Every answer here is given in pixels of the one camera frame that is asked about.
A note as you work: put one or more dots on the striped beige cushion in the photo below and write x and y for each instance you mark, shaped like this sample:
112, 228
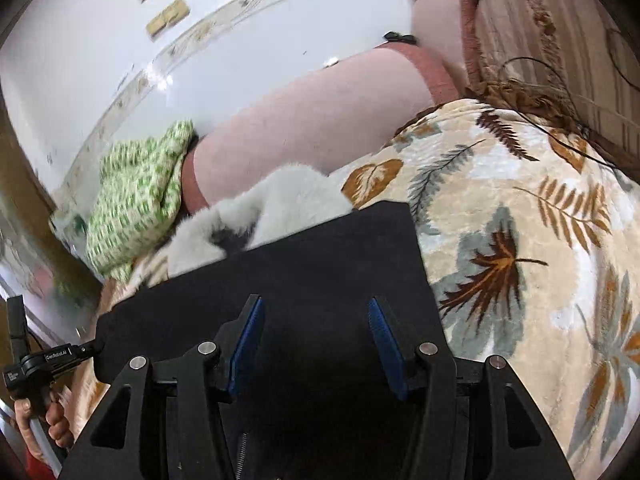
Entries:
560, 25

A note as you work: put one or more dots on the person's left hand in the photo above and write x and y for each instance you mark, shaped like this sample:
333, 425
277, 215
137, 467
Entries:
52, 422

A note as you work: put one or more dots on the white furry garment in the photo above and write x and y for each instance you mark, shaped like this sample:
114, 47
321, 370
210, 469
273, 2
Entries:
280, 200

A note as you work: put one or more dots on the black garment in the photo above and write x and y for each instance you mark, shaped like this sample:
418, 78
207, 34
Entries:
320, 270

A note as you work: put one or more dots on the brown fringed cloth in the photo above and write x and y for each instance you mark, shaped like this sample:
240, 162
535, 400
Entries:
525, 100

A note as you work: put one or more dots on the pink bolster pillow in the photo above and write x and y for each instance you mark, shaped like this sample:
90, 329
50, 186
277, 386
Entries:
325, 110

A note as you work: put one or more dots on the leaf print blanket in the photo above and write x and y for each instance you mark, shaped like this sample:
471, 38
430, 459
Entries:
500, 195

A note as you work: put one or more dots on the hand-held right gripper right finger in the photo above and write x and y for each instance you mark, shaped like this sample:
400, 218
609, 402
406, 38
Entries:
387, 355

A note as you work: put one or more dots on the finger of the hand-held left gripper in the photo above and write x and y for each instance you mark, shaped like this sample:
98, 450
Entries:
67, 355

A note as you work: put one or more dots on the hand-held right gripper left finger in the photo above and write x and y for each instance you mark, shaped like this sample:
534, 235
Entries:
248, 345

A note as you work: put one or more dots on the small black object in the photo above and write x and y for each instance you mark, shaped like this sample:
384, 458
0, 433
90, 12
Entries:
398, 37

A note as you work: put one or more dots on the green white knitted cloth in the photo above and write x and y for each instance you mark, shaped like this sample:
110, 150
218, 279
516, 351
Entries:
135, 200

